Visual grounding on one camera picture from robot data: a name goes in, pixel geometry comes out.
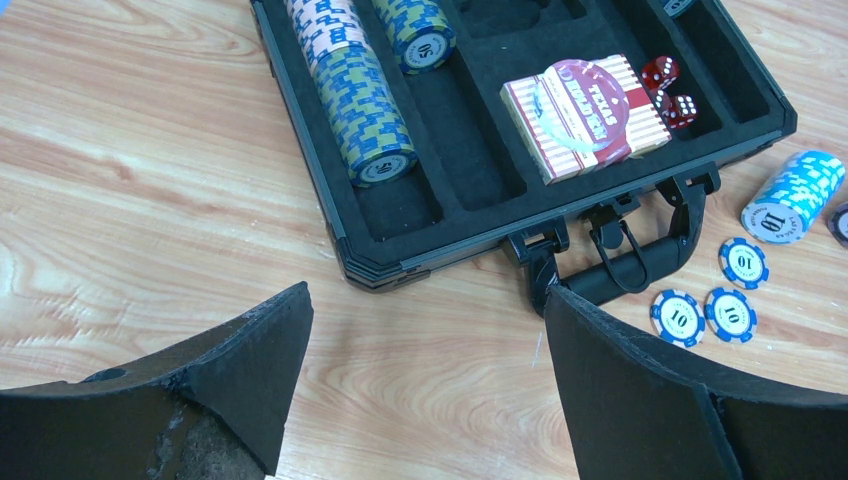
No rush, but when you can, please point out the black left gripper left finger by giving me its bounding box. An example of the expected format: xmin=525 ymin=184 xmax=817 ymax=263
xmin=1 ymin=282 xmax=314 ymax=479

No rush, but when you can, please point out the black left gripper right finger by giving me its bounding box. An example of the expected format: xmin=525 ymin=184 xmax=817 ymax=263
xmin=545 ymin=287 xmax=847 ymax=479

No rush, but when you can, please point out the blue white 10 chip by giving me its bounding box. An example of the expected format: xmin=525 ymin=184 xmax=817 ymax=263
xmin=718 ymin=237 xmax=770 ymax=290
xmin=650 ymin=289 xmax=706 ymax=348
xmin=704 ymin=287 xmax=758 ymax=344

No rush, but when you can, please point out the clear round dealer button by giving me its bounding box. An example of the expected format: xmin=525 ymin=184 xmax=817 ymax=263
xmin=533 ymin=59 xmax=631 ymax=167

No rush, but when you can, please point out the black poker set case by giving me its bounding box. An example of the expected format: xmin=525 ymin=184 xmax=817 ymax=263
xmin=252 ymin=1 xmax=797 ymax=311

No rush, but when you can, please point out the purple chip stack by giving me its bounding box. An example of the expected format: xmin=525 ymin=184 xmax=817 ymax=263
xmin=826 ymin=202 xmax=848 ymax=249

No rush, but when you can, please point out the light blue chip stack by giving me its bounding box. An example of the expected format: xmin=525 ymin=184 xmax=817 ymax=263
xmin=740 ymin=150 xmax=846 ymax=245

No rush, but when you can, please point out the red playing card box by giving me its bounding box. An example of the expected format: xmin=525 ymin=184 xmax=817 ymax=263
xmin=500 ymin=54 xmax=672 ymax=185

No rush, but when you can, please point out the red translucent die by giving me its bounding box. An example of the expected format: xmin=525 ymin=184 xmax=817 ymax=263
xmin=641 ymin=55 xmax=681 ymax=90
xmin=650 ymin=89 xmax=698 ymax=129

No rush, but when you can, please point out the olive blue chip stack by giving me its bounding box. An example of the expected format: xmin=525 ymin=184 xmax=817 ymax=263
xmin=313 ymin=46 xmax=418 ymax=188
xmin=372 ymin=0 xmax=456 ymax=75

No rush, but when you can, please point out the dark green chip stack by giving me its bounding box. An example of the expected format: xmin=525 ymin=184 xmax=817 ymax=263
xmin=661 ymin=0 xmax=694 ymax=18

